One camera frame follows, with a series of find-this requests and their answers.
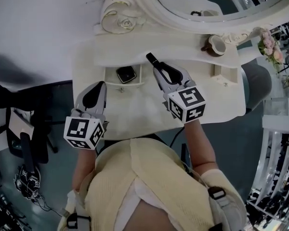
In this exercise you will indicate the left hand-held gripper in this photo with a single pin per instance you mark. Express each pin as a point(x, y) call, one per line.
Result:
point(83, 131)

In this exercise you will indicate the person's pale yellow top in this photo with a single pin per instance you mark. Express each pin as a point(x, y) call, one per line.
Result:
point(139, 182)

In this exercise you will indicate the person's right forearm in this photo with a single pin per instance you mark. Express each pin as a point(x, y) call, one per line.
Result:
point(200, 145)

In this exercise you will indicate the pink flower bouquet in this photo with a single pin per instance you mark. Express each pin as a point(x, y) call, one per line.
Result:
point(269, 44)

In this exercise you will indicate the beige book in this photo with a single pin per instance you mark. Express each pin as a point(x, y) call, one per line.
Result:
point(21, 121)

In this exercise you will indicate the black office chair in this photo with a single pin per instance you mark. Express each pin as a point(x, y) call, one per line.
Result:
point(27, 150)

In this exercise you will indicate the person's left forearm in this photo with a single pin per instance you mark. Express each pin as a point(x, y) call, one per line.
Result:
point(83, 170)

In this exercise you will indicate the brown and cream cup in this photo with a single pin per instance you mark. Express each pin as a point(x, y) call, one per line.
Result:
point(216, 44)

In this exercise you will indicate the grey round chair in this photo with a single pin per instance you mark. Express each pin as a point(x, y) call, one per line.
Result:
point(257, 85)

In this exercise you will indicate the clear plastic box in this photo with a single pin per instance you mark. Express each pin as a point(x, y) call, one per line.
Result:
point(278, 106)

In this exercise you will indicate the black lipstick tube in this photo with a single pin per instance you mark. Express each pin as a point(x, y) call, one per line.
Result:
point(153, 59)

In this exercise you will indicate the white small drawer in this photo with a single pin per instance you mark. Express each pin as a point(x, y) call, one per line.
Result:
point(110, 79)
point(225, 73)

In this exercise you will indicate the white shelf with black gear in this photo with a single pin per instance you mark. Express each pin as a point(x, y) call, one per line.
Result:
point(277, 172)

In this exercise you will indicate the white oval ornate mirror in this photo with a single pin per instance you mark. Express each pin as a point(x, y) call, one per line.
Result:
point(173, 16)

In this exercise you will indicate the white dressing table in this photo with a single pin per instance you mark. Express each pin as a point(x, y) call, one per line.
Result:
point(139, 109)

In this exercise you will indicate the small black square case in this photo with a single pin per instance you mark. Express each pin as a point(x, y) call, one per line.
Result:
point(126, 74)

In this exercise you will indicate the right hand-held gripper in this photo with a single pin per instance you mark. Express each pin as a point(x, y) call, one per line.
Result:
point(187, 102)

